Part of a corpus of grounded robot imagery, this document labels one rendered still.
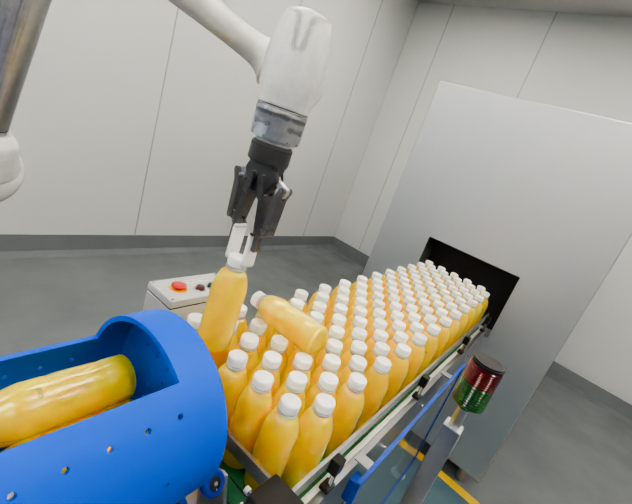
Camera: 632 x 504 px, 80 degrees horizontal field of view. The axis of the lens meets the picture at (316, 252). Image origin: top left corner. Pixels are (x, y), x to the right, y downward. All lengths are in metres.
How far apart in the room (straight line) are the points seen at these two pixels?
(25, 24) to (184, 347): 0.74
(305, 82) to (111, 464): 0.57
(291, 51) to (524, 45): 4.55
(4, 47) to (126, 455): 0.82
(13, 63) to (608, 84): 4.59
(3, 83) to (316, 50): 0.68
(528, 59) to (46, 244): 4.91
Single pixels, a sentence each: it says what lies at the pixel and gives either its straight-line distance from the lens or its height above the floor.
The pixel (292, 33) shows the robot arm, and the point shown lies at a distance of 0.66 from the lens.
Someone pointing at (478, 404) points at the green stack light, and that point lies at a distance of 0.83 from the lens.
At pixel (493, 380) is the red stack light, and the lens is 0.81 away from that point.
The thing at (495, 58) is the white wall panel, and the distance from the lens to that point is 5.15.
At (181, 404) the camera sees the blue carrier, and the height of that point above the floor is 1.19.
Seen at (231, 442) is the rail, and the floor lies 0.97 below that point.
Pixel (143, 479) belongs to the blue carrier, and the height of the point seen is 1.14.
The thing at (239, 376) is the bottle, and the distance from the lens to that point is 0.80.
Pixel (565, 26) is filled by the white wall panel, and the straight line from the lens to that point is 5.09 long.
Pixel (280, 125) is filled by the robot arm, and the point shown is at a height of 1.54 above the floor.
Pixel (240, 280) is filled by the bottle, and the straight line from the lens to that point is 0.74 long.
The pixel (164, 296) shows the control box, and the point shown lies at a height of 1.10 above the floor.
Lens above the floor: 1.56
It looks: 17 degrees down
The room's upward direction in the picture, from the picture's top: 19 degrees clockwise
